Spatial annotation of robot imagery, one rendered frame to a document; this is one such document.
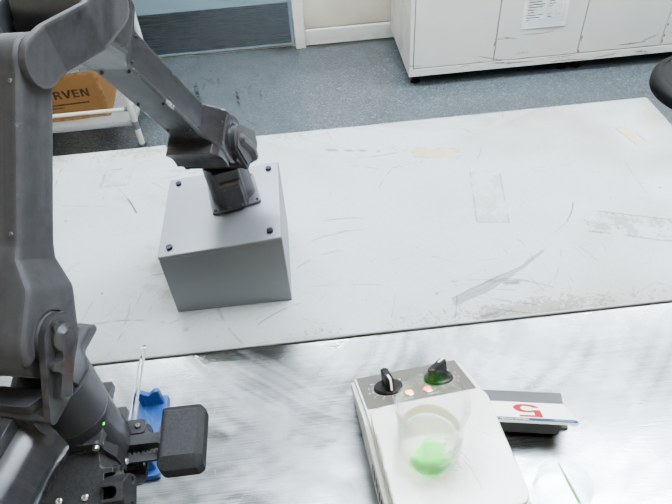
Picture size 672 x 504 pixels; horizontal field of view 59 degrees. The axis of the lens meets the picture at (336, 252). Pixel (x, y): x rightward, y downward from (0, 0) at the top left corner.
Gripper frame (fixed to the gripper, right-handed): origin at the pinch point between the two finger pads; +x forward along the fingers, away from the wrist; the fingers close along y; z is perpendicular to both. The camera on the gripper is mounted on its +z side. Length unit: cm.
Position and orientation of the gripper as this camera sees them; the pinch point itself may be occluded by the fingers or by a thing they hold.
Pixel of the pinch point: (118, 474)
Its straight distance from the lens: 63.9
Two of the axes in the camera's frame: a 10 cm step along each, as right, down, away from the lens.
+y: 9.9, -1.0, 0.4
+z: 1.0, 7.0, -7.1
